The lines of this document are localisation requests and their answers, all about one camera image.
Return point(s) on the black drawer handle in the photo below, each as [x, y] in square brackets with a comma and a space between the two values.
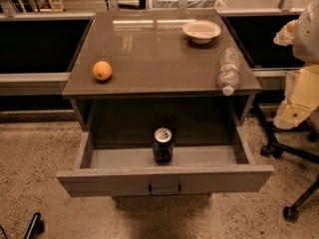
[164, 191]

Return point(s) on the orange fruit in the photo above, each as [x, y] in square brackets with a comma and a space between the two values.
[102, 70]

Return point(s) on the grey cabinet counter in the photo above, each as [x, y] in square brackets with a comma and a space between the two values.
[150, 56]

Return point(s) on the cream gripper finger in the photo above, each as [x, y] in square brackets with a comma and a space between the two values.
[290, 115]

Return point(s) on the white wire basket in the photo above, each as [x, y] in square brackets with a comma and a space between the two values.
[189, 4]

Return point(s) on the open grey top drawer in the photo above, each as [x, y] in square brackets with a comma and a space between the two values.
[200, 170]

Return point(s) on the clear plastic water bottle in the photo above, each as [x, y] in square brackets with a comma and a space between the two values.
[228, 76]

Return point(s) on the blue pepsi can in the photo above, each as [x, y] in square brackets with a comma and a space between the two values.
[162, 144]

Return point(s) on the white bowl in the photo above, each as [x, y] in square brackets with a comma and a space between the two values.
[201, 31]

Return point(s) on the black chair leg lower left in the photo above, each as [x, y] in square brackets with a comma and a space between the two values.
[36, 226]

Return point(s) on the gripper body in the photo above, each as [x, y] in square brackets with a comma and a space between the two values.
[307, 37]

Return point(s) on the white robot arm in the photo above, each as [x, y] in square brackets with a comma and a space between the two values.
[303, 35]

